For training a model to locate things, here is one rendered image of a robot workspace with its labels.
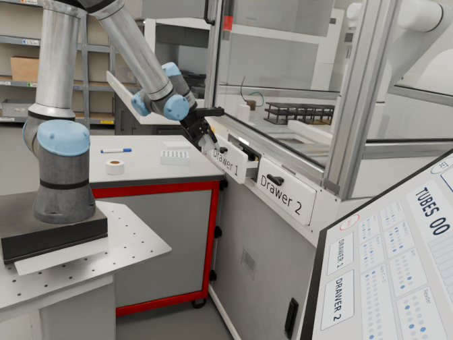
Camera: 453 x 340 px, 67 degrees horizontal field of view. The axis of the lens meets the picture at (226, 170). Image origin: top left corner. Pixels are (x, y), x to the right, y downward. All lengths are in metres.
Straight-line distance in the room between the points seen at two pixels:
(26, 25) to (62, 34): 4.40
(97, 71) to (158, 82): 4.42
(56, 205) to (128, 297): 0.83
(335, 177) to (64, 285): 0.69
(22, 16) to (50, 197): 4.59
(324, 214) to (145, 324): 1.13
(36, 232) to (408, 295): 0.77
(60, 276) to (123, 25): 0.60
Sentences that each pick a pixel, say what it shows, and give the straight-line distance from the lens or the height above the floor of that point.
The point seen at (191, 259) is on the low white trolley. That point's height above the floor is 0.33.
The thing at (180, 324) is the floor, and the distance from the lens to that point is 1.81.
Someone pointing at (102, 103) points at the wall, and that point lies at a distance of 5.44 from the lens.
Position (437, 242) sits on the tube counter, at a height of 1.10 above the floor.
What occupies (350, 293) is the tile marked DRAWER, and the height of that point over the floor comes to 1.02.
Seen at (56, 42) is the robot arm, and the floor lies 1.24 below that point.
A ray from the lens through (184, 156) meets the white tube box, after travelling 1.53.
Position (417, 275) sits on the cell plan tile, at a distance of 0.42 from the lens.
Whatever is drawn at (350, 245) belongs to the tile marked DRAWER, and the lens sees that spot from 0.56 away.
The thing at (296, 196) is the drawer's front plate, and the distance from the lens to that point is 1.03.
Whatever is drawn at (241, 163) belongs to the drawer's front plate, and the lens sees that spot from 1.20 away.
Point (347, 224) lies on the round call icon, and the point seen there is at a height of 1.01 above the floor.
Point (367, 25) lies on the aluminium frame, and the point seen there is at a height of 1.36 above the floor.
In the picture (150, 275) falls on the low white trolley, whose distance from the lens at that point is 1.63.
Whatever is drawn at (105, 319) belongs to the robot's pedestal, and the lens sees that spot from 1.14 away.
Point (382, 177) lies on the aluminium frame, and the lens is 1.00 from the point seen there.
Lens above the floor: 1.28
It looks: 20 degrees down
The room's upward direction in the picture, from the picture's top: 7 degrees clockwise
